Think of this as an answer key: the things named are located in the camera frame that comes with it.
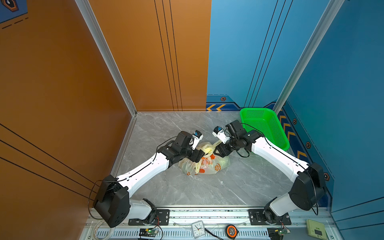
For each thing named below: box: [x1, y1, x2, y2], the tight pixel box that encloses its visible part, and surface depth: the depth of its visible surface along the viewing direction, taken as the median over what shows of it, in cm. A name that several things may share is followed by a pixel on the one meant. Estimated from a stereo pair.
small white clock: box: [191, 220, 206, 239], surface depth 70 cm
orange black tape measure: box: [225, 224, 240, 240], surface depth 68 cm
